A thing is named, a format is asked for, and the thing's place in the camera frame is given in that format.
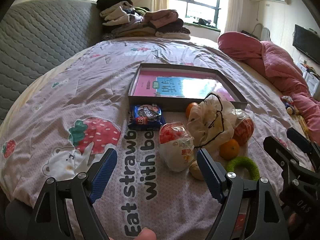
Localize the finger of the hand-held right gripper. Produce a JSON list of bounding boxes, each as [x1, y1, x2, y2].
[[263, 136, 315, 186], [287, 127, 320, 171]]

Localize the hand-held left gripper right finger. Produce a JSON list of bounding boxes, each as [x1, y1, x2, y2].
[[196, 148, 290, 240]]

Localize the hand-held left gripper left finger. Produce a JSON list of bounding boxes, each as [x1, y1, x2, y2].
[[26, 148, 118, 240]]

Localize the tan round wooden toy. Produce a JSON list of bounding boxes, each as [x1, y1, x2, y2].
[[189, 160, 206, 180]]

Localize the green yarn ring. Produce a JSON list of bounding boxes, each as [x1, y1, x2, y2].
[[226, 156, 260, 181]]

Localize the orange tangerine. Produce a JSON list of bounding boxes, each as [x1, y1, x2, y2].
[[219, 139, 240, 160], [185, 102, 200, 119]]

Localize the white plastic snack bag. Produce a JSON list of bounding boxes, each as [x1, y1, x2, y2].
[[159, 122, 195, 172]]

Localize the clear-wrapped orange snack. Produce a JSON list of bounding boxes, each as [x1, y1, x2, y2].
[[232, 109, 255, 147]]

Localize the translucent beige drawstring pouch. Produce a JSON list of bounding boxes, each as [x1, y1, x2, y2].
[[187, 92, 237, 148]]

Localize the blue cookie packet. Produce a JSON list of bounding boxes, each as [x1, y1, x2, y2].
[[127, 104, 166, 132]]

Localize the shallow grey cardboard box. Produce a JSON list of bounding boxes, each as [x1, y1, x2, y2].
[[128, 63, 248, 112]]

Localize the person's left hand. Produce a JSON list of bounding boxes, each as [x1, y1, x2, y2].
[[139, 227, 157, 240]]

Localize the small plush toy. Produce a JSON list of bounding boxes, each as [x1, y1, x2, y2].
[[280, 95, 297, 115]]

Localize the white drawer cabinet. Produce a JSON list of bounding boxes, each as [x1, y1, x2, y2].
[[299, 62, 320, 95]]

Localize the pink quilted comforter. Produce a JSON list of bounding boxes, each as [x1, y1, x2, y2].
[[247, 41, 320, 140]]

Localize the black television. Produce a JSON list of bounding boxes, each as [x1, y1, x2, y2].
[[292, 24, 320, 65]]

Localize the pink pillow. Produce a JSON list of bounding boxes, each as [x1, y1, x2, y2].
[[217, 31, 265, 63]]

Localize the white chair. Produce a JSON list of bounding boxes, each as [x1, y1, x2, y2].
[[252, 23, 272, 42]]

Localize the dark clothes on windowsill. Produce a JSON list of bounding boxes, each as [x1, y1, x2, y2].
[[194, 18, 217, 27]]

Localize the grey quilted headboard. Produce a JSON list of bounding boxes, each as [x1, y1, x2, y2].
[[0, 0, 104, 125]]

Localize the pile of folded clothes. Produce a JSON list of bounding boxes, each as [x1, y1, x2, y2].
[[96, 0, 192, 40]]

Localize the dark-framed window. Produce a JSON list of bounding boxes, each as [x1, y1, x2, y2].
[[170, 0, 222, 28]]

